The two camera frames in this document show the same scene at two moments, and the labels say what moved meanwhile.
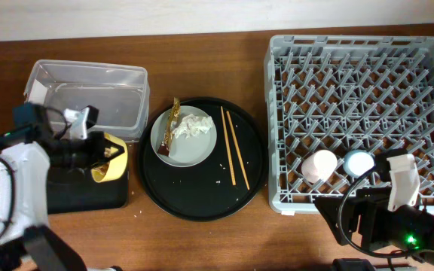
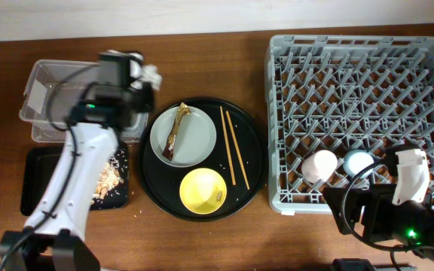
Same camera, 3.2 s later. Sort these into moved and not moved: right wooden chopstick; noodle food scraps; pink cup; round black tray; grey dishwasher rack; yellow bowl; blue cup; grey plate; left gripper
Moved: yellow bowl; left gripper; noodle food scraps
Not moved: grey dishwasher rack; blue cup; round black tray; pink cup; grey plate; right wooden chopstick
